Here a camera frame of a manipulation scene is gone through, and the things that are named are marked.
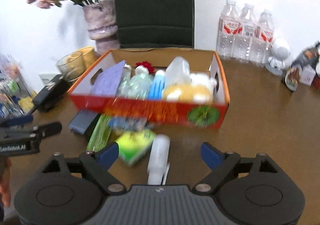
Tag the wooden desktop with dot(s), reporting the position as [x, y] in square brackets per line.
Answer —
[262, 127]

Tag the blue tube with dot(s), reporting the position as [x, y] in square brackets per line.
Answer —
[156, 86]

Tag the white small box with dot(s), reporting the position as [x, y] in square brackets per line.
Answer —
[308, 74]

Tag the white plastic jar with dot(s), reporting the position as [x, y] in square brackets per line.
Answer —
[177, 71]

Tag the purple cloth pouch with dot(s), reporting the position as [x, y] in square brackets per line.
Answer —
[108, 81]

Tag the yellow mug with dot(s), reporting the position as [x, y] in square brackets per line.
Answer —
[90, 57]

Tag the clear bag with colourful contents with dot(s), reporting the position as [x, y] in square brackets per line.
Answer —
[13, 87]

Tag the white folding device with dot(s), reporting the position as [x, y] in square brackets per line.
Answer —
[158, 157]

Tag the person's left hand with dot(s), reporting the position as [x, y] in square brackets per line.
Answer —
[6, 185]

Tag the yellow green box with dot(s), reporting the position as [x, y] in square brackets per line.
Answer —
[135, 147]

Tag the dark snack pouch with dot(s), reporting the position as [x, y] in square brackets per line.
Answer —
[297, 69]

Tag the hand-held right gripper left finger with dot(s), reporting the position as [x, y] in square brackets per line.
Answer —
[108, 155]

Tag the clear water bottle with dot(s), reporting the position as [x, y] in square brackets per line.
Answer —
[247, 37]
[263, 39]
[228, 32]

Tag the black chair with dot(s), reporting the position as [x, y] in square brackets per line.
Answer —
[155, 7]

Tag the blue printed packet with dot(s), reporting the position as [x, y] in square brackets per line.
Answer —
[127, 123]

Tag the purple textured vase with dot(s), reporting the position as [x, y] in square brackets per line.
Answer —
[101, 27]

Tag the black power device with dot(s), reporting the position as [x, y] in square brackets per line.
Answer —
[50, 92]

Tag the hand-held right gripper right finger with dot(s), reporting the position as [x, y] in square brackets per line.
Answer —
[210, 155]

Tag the red flower ornament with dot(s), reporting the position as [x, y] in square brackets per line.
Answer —
[145, 66]

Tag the white robot figure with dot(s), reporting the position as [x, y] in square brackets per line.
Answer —
[280, 54]

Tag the red cardboard box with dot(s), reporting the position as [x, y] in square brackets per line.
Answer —
[150, 110]

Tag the yellow and white plush toy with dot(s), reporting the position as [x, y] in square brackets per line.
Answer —
[187, 92]

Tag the iridescent plastic bag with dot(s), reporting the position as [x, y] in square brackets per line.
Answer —
[137, 84]

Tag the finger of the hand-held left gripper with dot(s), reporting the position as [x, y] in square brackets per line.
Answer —
[18, 120]
[50, 128]

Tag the grey box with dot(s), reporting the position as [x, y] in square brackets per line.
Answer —
[81, 122]

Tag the green packet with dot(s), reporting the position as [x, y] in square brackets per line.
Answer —
[100, 132]

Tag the clear glass cup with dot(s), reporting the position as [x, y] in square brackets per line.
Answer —
[70, 67]

